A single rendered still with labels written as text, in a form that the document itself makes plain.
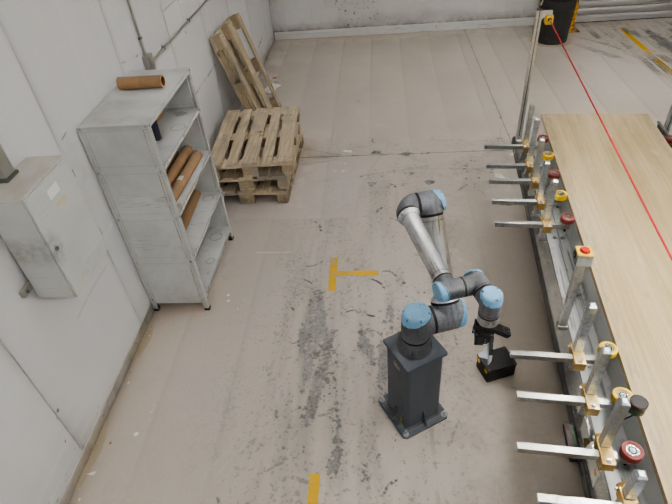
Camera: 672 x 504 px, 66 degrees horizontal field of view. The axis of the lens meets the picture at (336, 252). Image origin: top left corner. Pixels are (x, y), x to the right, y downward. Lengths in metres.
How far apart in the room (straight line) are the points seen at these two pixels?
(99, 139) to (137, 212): 0.54
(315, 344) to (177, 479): 1.22
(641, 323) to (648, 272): 0.39
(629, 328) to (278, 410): 2.03
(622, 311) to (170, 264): 2.84
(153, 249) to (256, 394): 1.24
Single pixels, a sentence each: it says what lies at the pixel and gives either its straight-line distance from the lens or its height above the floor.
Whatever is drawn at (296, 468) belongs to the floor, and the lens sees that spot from 3.21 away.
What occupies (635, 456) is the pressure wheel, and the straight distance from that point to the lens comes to 2.37.
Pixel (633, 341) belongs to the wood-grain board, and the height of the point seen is 0.90.
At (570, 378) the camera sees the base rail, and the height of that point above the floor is 0.70.
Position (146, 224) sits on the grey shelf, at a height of 0.84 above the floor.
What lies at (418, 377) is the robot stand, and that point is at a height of 0.49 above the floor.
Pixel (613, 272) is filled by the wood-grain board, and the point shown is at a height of 0.90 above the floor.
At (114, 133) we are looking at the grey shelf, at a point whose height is 1.51.
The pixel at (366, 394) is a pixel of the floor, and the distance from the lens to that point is 3.43.
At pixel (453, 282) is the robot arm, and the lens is 2.23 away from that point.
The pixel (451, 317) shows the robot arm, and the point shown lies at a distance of 2.73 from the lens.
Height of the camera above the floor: 2.82
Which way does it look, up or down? 40 degrees down
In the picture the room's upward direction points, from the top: 6 degrees counter-clockwise
